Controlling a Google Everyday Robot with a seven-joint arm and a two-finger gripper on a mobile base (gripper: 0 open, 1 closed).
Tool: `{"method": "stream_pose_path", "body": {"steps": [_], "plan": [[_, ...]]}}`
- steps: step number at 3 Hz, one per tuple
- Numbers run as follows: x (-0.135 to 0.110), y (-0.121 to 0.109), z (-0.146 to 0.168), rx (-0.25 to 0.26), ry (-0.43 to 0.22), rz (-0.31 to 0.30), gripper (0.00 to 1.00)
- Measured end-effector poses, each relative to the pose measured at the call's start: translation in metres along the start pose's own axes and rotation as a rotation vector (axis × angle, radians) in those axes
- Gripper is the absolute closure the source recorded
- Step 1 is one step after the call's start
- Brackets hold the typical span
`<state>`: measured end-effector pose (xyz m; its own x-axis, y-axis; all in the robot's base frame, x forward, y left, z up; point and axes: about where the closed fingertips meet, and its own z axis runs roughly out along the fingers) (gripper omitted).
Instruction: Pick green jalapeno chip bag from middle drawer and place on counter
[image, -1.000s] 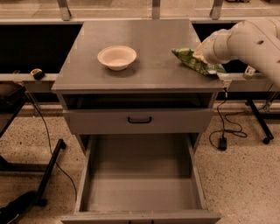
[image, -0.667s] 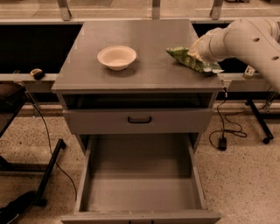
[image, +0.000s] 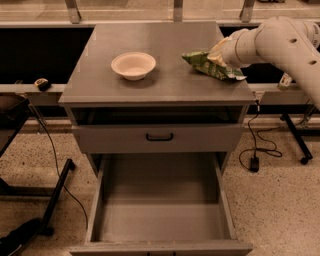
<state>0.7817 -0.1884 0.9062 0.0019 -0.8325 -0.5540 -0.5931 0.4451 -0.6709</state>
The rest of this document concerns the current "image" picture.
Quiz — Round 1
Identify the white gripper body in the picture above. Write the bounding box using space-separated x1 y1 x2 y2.
220 37 242 68

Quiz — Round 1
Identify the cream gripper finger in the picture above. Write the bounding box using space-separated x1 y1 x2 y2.
207 54 227 67
208 37 231 61

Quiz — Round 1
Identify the green jalapeno chip bag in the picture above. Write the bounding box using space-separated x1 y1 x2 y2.
182 52 246 81

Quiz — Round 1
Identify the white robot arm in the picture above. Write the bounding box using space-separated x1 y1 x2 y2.
207 17 320 109

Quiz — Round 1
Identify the grey drawer cabinet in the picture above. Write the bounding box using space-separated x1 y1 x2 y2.
58 21 257 179

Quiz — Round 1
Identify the closed grey top drawer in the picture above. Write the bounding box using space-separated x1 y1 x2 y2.
72 124 243 154

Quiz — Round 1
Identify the open grey middle drawer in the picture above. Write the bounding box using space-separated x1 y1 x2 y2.
70 153 253 256

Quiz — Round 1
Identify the clear bottle with label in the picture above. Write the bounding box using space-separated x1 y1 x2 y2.
277 73 293 91

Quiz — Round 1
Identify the black wheeled stand leg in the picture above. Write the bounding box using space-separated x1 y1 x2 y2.
280 105 320 165

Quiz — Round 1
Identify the white paper bowl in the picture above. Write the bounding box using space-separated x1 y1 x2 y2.
111 52 156 81

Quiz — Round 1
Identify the black tape measure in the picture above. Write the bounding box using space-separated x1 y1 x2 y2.
34 78 51 91

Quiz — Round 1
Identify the black stand on left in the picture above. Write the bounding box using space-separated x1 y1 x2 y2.
0 93 77 256

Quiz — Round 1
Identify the black drawer handle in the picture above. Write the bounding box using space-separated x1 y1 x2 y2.
145 133 174 142

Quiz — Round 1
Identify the black power cable with adapter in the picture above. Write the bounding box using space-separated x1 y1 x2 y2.
238 99 284 174

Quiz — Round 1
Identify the black cable on left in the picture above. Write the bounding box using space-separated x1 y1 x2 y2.
29 103 90 231

